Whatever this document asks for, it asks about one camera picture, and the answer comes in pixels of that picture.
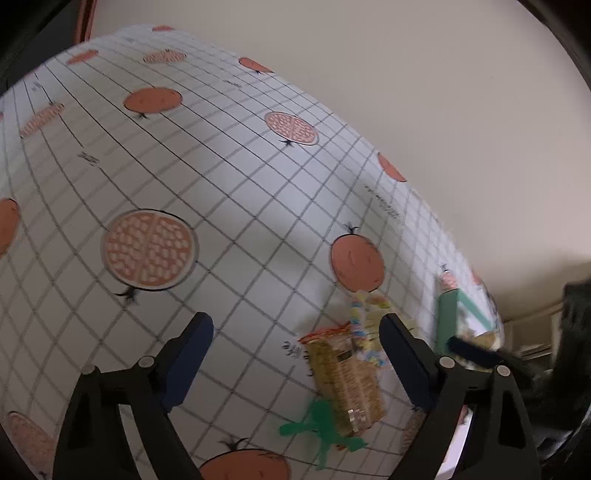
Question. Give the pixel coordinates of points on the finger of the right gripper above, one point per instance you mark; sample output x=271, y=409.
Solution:
x=486, y=358

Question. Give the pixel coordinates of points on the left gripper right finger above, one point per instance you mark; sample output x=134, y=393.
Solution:
x=414, y=362

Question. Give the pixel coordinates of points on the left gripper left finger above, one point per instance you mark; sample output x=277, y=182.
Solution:
x=180, y=359

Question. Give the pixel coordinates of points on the yellow snack packet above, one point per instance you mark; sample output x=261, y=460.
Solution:
x=342, y=377

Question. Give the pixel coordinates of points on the pastel chenille scrunchie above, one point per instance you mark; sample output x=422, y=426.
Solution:
x=367, y=348

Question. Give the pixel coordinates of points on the green paper figure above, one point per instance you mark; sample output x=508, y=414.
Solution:
x=320, y=420

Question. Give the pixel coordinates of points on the white tray teal rim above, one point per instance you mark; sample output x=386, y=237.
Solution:
x=459, y=316

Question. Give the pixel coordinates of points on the white shelf unit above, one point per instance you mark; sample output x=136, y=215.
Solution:
x=535, y=335

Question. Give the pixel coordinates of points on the pomegranate grid tablecloth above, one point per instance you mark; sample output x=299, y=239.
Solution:
x=265, y=177

